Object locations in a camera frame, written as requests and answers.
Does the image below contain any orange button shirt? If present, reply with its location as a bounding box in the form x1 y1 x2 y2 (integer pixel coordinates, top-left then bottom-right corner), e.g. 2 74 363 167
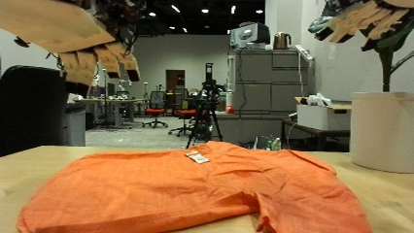
17 140 373 233

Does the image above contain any green leafy plant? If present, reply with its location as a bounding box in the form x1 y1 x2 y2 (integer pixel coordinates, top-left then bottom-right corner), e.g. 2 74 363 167
307 0 414 93

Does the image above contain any white power strip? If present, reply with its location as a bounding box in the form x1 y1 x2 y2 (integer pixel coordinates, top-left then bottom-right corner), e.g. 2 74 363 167
294 44 314 62

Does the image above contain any copper kettle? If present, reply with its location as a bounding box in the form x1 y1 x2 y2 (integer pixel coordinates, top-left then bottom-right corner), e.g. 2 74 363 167
271 31 294 50

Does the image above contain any black office chair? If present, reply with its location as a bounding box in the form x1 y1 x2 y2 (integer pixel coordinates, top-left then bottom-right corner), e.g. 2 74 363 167
0 65 69 158

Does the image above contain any wooden office desk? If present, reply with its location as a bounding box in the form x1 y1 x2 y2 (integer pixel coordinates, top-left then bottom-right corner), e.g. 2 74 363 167
78 97 146 129

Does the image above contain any white plastic bag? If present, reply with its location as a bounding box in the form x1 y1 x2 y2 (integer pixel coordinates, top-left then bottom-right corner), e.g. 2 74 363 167
304 92 334 108

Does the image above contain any grey box appliance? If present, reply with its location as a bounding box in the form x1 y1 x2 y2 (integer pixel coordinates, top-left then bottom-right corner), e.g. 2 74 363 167
228 21 271 50

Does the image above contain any grey drawer cabinet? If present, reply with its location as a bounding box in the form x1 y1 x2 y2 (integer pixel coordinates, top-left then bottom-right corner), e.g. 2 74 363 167
227 48 315 116

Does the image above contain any white storage box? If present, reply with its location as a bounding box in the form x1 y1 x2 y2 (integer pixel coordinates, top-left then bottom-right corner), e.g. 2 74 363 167
296 96 351 131

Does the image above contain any brown door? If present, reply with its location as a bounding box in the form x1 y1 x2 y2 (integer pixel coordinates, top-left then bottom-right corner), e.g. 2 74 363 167
163 69 186 93

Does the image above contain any orange seat office chair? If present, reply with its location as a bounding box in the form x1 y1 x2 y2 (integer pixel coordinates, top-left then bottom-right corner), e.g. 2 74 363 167
166 86 198 137
141 90 168 129

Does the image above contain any white round plant pot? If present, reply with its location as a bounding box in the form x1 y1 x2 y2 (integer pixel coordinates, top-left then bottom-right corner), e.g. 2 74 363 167
348 91 414 174

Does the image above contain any dark side table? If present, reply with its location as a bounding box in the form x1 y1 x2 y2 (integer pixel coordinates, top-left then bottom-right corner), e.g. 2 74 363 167
280 118 351 152

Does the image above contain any low grey counter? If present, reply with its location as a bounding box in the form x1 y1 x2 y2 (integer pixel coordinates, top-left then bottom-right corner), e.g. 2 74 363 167
211 111 299 147

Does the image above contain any black tripod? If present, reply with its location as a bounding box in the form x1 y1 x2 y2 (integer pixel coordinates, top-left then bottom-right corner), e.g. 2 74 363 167
184 96 224 150

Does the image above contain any black camera rig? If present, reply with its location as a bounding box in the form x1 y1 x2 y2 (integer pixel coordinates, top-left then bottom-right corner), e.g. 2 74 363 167
200 62 227 98

